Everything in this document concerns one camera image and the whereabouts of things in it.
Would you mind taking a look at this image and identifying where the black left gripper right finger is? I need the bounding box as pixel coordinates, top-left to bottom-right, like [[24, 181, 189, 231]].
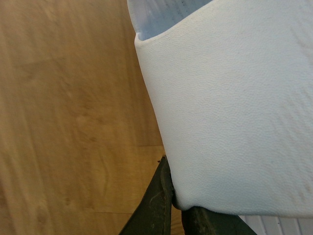
[[181, 207, 255, 235]]

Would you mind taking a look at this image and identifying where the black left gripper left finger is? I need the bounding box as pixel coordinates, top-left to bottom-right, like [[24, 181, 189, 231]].
[[120, 155, 174, 235]]

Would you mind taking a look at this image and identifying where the light blue slide slipper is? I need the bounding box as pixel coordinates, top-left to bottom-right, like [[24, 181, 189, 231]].
[[126, 0, 313, 235]]

